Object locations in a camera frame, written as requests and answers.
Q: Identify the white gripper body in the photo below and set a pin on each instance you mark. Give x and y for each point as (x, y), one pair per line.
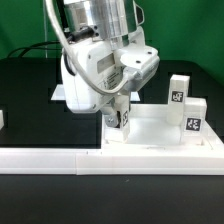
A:
(106, 68)

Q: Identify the white part at left edge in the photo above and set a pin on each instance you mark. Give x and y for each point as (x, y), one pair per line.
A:
(1, 119)

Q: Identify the white L-shaped fixture wall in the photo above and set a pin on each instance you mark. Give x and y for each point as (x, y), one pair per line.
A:
(111, 161)

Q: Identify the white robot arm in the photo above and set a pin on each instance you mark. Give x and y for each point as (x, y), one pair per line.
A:
(101, 20)

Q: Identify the white square tabletop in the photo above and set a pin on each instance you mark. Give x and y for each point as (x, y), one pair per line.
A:
(149, 129)

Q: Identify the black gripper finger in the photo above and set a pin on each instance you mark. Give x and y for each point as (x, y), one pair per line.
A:
(111, 117)

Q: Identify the white sheet with fiducial tags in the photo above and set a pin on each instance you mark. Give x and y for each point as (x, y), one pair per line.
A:
(59, 94)

